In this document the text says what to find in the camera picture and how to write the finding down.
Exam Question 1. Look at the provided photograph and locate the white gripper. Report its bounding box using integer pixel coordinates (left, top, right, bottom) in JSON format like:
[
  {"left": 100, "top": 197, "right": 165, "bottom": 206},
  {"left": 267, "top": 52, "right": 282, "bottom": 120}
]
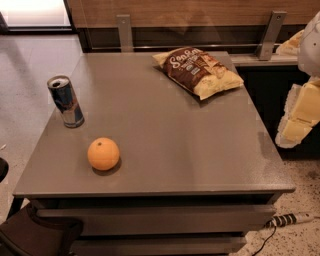
[{"left": 275, "top": 11, "right": 320, "bottom": 148}]

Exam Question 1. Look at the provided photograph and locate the orange fruit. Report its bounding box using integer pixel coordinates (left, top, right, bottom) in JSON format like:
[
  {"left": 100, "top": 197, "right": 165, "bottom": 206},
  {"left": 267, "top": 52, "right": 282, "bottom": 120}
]
[{"left": 87, "top": 137, "right": 120, "bottom": 171}]

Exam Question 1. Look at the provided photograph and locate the black chair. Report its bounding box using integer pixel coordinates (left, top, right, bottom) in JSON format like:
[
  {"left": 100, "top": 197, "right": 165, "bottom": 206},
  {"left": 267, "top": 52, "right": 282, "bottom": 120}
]
[{"left": 0, "top": 157, "right": 84, "bottom": 256}]

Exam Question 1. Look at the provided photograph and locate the black power cable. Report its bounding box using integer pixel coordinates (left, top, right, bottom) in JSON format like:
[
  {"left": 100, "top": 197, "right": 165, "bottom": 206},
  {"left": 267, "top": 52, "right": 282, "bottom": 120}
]
[{"left": 251, "top": 225, "right": 278, "bottom": 256}]

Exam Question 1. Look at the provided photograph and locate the grey drawer cabinet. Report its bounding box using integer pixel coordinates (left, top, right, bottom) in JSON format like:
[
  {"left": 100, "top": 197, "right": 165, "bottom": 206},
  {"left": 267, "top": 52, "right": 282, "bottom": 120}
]
[{"left": 14, "top": 53, "right": 294, "bottom": 256}]

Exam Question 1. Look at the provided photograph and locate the left metal bracket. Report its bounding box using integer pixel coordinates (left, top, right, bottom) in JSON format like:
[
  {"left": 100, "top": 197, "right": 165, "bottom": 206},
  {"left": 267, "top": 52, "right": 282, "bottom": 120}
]
[{"left": 116, "top": 14, "right": 134, "bottom": 52}]

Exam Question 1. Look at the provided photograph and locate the metal bracket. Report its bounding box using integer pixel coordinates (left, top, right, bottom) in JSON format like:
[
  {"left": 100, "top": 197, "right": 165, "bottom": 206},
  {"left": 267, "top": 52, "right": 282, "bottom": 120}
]
[
  {"left": 116, "top": 14, "right": 134, "bottom": 52},
  {"left": 256, "top": 11, "right": 287, "bottom": 61}
]

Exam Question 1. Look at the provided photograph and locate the right metal bracket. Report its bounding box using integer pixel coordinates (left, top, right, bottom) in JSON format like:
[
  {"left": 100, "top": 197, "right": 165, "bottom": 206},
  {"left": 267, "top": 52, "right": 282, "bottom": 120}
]
[{"left": 256, "top": 11, "right": 287, "bottom": 61}]

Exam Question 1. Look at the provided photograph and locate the white power strip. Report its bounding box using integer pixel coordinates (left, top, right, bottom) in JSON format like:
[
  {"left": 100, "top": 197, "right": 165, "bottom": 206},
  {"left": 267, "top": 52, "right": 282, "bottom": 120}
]
[{"left": 264, "top": 212, "right": 315, "bottom": 228}]

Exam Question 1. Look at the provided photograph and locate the blue silver drink can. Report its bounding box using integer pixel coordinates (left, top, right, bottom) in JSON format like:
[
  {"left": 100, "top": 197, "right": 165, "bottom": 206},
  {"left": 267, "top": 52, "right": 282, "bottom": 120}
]
[{"left": 47, "top": 75, "right": 84, "bottom": 128}]

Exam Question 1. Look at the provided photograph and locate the brown yellow chip bag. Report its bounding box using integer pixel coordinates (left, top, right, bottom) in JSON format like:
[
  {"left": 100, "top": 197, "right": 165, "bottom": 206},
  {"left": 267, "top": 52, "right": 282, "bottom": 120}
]
[{"left": 153, "top": 47, "right": 244, "bottom": 100}]

